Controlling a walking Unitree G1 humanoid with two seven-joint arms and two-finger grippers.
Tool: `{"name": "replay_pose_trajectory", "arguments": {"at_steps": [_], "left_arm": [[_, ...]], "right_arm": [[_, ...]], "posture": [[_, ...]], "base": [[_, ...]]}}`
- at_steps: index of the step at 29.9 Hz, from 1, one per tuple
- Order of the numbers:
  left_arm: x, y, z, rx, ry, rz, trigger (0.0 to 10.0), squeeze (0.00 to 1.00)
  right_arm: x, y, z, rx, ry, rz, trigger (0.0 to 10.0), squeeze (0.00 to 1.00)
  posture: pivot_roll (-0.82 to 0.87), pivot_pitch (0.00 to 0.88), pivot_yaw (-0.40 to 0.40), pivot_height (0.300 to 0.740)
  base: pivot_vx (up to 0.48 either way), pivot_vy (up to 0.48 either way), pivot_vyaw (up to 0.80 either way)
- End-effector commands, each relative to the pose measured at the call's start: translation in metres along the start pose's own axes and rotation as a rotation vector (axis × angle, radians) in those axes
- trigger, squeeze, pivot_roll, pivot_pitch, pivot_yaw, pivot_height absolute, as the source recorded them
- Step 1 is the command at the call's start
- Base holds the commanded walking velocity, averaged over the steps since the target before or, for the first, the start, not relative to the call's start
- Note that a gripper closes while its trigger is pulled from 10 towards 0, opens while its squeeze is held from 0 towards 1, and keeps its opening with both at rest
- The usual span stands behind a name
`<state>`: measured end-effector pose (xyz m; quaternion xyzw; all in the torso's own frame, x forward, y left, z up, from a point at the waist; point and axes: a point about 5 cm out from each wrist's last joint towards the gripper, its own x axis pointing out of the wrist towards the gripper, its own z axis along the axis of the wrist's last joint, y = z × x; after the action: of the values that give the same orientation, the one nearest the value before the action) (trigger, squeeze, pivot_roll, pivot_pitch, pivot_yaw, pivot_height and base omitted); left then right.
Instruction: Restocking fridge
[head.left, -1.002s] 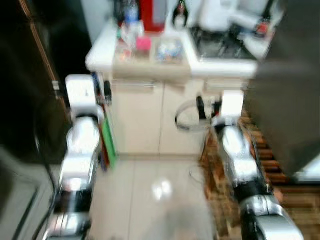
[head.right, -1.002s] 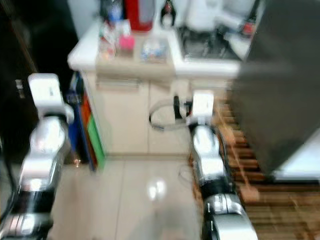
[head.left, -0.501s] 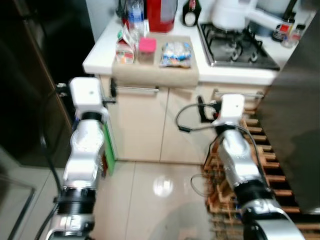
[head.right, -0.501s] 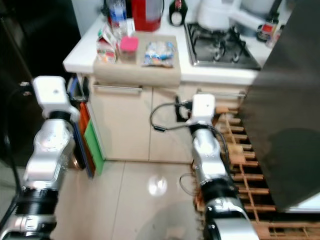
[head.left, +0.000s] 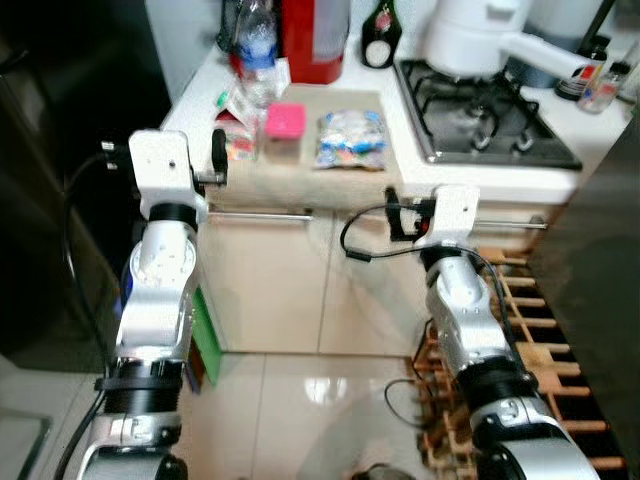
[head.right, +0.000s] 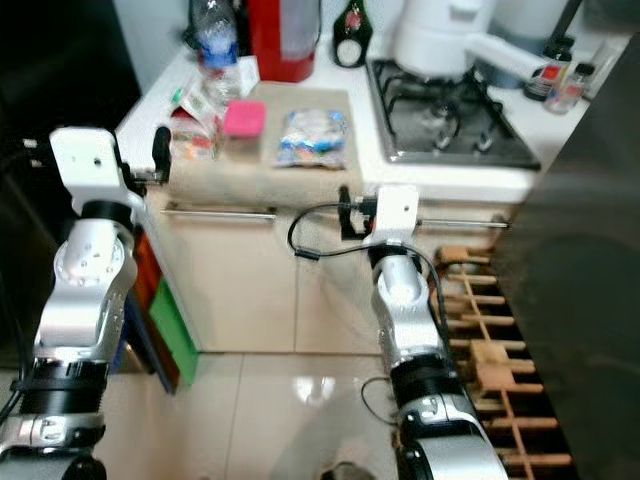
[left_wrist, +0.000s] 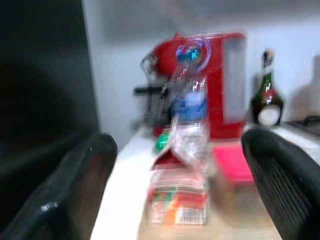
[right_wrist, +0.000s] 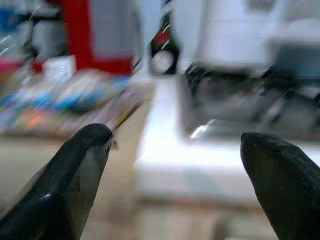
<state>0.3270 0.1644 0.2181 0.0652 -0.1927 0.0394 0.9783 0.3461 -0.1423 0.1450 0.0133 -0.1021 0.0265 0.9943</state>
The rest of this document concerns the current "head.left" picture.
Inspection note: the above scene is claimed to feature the dark sauce bottle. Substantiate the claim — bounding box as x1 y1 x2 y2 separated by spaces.
556 34 612 102

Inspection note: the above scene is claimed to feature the long metal drawer handle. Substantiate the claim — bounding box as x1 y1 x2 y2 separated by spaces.
479 217 550 232
207 207 314 222

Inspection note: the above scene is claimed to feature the red container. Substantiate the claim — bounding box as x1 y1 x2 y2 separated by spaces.
279 0 352 86

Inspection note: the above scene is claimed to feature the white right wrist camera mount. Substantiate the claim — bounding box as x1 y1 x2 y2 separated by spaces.
414 184 482 250

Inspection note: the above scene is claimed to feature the dark fridge door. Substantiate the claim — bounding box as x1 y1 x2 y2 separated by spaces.
524 100 640 480

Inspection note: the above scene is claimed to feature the wooden slatted rack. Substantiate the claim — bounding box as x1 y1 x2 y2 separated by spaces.
414 244 627 477

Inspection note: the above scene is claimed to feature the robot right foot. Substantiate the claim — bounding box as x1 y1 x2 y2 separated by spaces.
349 461 402 480

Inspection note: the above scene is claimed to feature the white and green food packet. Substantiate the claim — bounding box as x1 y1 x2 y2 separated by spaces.
214 84 263 162

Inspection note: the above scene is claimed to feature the grey pot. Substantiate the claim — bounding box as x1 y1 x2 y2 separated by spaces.
505 0 613 87

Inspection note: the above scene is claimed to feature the small clear glass bottle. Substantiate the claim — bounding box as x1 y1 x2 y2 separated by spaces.
579 61 634 114

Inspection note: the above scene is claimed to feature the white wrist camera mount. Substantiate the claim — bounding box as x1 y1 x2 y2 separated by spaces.
127 129 209 223
414 184 482 250

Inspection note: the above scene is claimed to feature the beige cutting board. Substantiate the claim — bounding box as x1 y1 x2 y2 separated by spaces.
205 84 426 185

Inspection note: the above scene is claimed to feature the black appliance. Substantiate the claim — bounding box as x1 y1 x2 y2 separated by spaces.
0 0 173 373

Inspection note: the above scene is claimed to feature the clear plastic water bottle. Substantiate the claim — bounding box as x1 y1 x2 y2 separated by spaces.
236 0 280 107

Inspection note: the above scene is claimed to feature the cream kitchen base cabinet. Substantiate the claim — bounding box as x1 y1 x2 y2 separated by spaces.
196 180 546 357

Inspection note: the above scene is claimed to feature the steel gas stove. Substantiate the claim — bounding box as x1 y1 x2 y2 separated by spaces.
394 57 584 170

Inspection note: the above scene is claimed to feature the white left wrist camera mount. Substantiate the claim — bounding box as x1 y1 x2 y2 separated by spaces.
127 129 209 223

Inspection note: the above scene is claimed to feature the clear container with pink lid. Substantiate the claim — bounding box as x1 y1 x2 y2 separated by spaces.
263 101 308 162

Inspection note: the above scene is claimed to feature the green board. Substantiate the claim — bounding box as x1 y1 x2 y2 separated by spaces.
190 285 224 387

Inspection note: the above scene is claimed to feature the colourful snack bag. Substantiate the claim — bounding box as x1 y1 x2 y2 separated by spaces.
314 109 390 170

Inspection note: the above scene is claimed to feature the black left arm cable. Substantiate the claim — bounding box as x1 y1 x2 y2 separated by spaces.
55 142 133 480

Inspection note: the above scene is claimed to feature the black bottle with red label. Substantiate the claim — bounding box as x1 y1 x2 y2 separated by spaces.
361 0 404 70

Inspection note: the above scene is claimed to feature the white pot with long handle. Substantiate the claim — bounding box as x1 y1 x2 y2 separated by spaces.
419 0 593 82

